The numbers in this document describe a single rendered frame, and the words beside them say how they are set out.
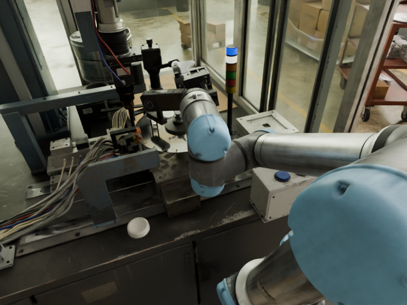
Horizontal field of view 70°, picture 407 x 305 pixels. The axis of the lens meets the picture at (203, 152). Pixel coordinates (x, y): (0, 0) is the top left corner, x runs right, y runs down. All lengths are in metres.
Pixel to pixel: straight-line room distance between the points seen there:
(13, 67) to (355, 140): 1.29
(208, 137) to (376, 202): 0.32
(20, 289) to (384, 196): 0.93
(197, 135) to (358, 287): 0.33
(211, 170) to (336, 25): 0.57
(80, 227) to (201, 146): 0.65
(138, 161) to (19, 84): 0.74
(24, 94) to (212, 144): 1.10
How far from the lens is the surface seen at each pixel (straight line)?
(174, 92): 0.65
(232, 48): 1.17
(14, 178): 1.39
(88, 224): 1.05
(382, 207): 0.24
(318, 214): 0.26
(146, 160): 0.89
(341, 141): 0.46
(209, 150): 0.51
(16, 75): 1.45
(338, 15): 0.94
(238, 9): 1.50
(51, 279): 0.99
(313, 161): 0.48
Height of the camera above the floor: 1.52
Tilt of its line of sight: 38 degrees down
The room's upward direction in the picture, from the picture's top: 2 degrees counter-clockwise
